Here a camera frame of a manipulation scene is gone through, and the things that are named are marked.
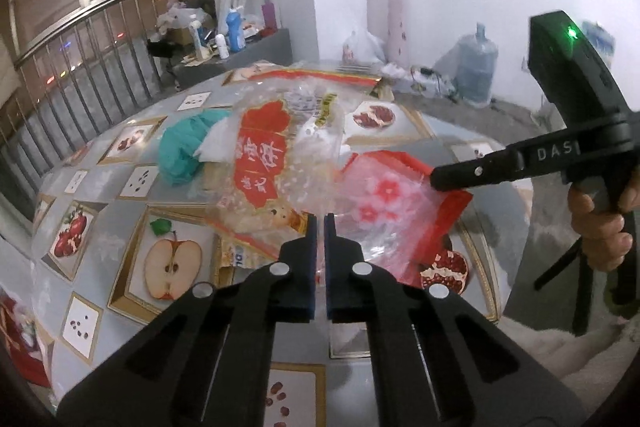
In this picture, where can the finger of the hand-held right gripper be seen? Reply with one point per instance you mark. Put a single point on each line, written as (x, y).
(475, 169)

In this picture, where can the white plastic shopping bag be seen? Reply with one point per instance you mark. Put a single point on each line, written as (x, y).
(365, 49)

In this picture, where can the clear plastic bag red label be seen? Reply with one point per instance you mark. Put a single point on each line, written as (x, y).
(265, 157)

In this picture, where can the red gift bag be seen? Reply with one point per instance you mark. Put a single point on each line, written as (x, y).
(25, 357)

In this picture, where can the pink paper roll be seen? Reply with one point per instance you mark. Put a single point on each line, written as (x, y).
(399, 12)

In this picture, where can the large blue water jug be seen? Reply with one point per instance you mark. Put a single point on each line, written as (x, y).
(475, 67)

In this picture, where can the black bag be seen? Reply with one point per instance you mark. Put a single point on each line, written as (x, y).
(160, 48)

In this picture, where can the white plastic bag on boxes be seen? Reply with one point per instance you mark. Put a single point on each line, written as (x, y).
(185, 17)

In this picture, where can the small white bottle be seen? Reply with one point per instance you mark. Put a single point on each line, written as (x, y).
(222, 48)

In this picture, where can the metal balcony railing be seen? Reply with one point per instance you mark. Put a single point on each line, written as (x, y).
(60, 122)

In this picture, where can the person's right hand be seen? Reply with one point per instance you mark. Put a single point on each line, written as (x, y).
(597, 237)

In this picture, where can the purple cup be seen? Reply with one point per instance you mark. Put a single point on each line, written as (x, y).
(269, 18)

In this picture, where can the teal plastic bag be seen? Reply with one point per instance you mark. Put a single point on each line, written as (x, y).
(180, 147)

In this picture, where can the red flower print zip bag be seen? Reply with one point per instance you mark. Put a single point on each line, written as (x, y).
(385, 202)

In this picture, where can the blue detergent bottle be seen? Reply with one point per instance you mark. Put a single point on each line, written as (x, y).
(235, 32)

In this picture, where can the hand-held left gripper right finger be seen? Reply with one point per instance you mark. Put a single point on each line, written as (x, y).
(330, 257)

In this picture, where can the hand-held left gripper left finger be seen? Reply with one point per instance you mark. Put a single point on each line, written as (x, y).
(310, 257)

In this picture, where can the white bottle with blue cap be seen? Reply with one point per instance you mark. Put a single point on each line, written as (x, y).
(197, 39)

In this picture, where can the person's right forearm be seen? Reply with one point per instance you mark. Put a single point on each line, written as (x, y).
(560, 352)

